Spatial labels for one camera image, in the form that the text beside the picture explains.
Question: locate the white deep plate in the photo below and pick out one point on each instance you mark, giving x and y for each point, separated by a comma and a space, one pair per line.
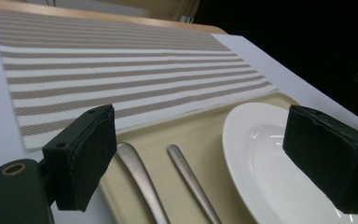
261, 161

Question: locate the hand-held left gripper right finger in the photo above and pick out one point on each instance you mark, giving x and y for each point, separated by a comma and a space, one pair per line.
332, 158

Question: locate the striped woven placemat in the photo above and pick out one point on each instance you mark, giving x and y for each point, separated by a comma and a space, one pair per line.
105, 71

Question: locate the wooden table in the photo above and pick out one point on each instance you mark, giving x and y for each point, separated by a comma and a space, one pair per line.
167, 22

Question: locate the steel fork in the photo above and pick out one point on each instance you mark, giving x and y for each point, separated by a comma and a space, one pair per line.
189, 177

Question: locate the steel table knife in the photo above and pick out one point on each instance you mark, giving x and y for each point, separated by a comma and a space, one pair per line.
140, 177

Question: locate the beige plastic tray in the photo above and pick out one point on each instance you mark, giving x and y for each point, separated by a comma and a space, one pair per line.
199, 133

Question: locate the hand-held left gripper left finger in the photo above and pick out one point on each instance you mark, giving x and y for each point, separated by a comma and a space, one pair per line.
84, 155

